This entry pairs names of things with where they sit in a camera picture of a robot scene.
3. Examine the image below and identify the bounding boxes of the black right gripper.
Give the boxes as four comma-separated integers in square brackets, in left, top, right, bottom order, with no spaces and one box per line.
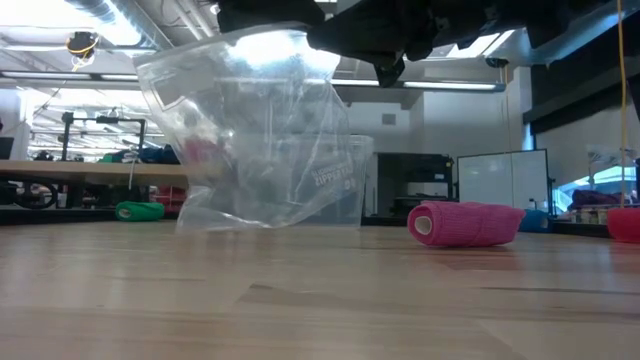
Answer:
[305,8,452,90]

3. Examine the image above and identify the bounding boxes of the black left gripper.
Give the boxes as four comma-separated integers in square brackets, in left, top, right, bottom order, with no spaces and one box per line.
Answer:
[215,0,327,34]

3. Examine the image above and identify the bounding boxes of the clear plastic zipper bag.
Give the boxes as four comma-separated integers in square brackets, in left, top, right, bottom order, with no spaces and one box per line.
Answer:
[131,24,365,235]

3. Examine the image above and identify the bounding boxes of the pink elastic bandage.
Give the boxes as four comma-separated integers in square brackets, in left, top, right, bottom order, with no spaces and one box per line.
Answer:
[406,200,527,248]

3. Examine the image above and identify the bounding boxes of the blue bandage roll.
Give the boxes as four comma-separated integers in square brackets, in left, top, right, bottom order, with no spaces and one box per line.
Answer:
[519,208,556,234]

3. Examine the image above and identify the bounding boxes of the green bandage roll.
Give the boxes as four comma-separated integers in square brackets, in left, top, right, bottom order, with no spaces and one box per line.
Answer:
[114,200,167,223]

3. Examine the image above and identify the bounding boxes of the black shelf unit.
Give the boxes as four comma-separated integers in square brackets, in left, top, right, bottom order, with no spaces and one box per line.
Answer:
[375,152,459,217]

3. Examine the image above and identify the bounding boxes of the clear plastic storage bin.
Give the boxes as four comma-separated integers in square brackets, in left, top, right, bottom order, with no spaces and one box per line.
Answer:
[230,132,377,229]

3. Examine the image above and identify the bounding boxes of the red box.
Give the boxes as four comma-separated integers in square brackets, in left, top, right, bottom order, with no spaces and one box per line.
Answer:
[182,138,222,162]

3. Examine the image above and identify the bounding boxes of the white board panel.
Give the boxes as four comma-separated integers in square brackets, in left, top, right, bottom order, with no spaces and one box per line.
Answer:
[456,148,551,215]

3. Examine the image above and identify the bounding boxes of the blue cloth pile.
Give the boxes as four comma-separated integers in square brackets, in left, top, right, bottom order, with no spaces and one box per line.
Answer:
[101,143,182,166]

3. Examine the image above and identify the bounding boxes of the black pipe rig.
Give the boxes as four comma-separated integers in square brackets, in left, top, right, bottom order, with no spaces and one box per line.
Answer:
[59,111,148,162]

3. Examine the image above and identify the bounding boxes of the red drawer cabinet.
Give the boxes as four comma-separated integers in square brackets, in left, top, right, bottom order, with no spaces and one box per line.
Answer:
[153,185,187,213]

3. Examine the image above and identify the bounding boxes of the purple bag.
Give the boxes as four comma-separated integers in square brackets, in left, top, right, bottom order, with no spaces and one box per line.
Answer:
[568,188,625,211]

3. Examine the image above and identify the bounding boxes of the row of small jars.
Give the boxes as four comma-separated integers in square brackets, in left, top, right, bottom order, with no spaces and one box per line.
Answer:
[569,207,610,225]

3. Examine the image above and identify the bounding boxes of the yellow black cable reel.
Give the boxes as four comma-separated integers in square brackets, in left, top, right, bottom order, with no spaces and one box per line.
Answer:
[65,30,101,71]

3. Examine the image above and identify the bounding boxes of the grey metal frame workbench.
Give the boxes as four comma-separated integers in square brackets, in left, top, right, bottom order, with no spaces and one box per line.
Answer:
[0,158,190,215]

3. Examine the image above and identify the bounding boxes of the yellow hanging cable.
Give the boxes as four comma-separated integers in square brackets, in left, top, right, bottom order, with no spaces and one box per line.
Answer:
[616,0,629,209]

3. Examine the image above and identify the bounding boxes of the red clamp handle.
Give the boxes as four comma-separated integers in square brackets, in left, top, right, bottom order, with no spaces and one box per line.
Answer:
[606,206,640,245]

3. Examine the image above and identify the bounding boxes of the black coiled cable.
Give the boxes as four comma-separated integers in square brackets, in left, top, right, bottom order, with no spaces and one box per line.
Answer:
[13,178,59,210]

